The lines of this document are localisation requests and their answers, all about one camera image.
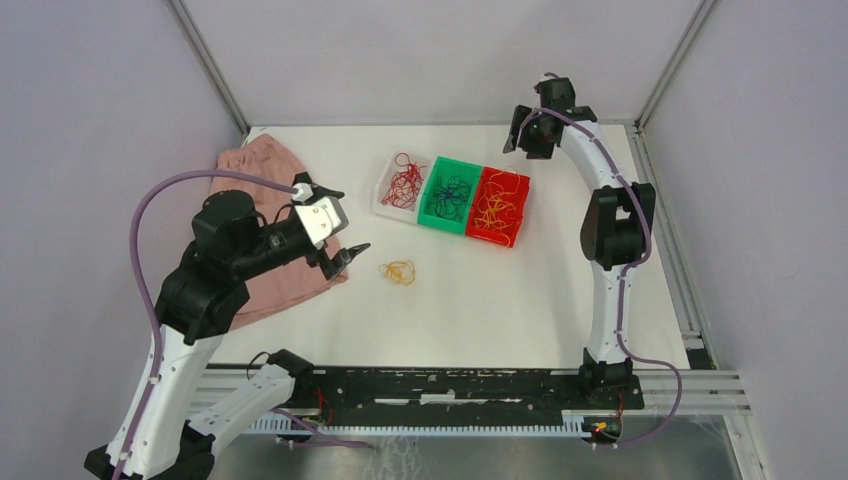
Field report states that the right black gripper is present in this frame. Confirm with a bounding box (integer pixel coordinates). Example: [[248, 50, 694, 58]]
[[501, 104, 553, 160]]

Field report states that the red thin cable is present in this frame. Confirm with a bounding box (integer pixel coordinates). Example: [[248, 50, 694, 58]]
[[380, 153, 428, 210]]

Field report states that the purple thin cable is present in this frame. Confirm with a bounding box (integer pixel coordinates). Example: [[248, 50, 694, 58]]
[[426, 173, 474, 223]]

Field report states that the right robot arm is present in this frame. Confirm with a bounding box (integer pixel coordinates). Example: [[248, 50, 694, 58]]
[[503, 72, 656, 408]]

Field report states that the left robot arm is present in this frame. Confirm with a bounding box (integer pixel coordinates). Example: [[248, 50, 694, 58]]
[[85, 173, 364, 479]]

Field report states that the clear plastic bin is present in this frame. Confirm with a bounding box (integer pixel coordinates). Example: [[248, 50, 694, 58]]
[[371, 151, 435, 224]]

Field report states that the red plastic bin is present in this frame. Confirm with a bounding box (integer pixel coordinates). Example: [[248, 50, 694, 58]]
[[465, 167, 530, 248]]

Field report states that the pink cloth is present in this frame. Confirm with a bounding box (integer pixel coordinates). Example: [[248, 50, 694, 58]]
[[209, 134, 349, 330]]

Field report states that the green plastic bin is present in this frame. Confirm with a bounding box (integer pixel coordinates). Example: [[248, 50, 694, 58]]
[[418, 157, 483, 235]]

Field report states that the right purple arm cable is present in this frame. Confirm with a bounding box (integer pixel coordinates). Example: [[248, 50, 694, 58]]
[[523, 71, 684, 450]]

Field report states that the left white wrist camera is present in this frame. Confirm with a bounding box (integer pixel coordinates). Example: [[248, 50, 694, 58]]
[[292, 190, 349, 246]]

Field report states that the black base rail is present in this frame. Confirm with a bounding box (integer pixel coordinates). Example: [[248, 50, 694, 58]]
[[282, 366, 645, 427]]

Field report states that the white slotted cable duct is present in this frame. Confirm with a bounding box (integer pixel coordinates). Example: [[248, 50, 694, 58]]
[[245, 413, 612, 440]]

